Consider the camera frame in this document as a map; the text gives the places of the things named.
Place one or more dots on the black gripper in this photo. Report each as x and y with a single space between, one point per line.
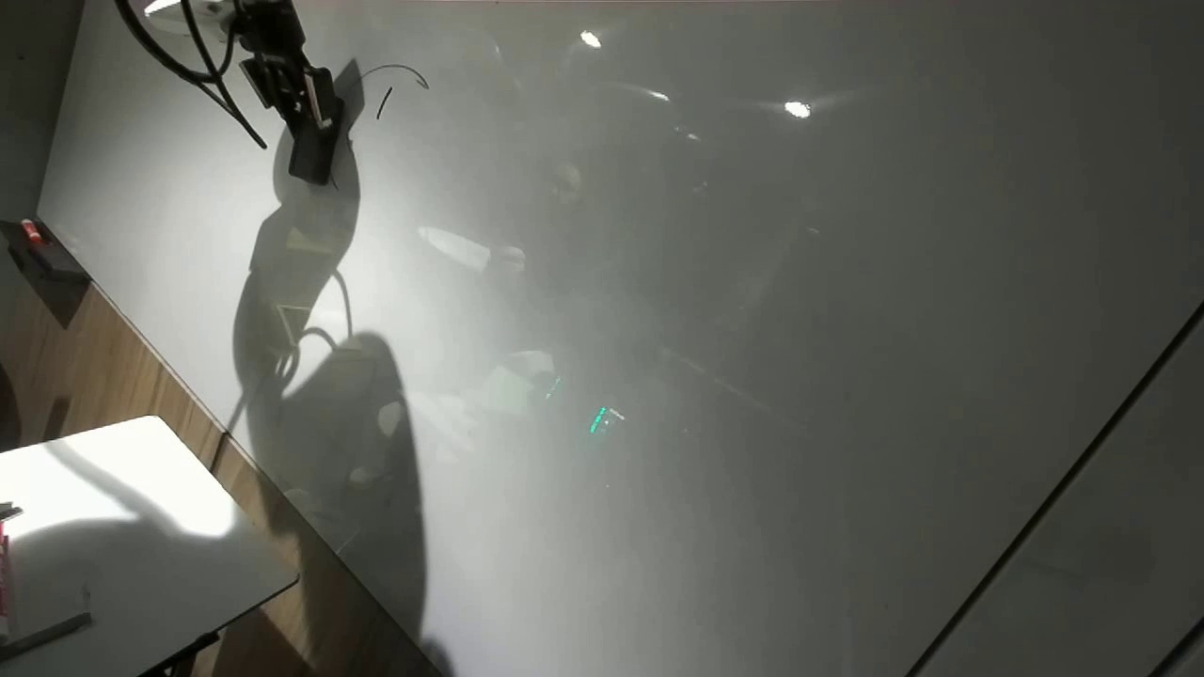
269 29

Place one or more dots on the black whiteboard eraser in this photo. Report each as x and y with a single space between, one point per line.
313 151

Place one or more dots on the black device with red button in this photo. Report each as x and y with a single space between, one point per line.
42 268

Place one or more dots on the white table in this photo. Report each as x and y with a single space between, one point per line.
126 551

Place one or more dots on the red marker pen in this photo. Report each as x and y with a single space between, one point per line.
3 578

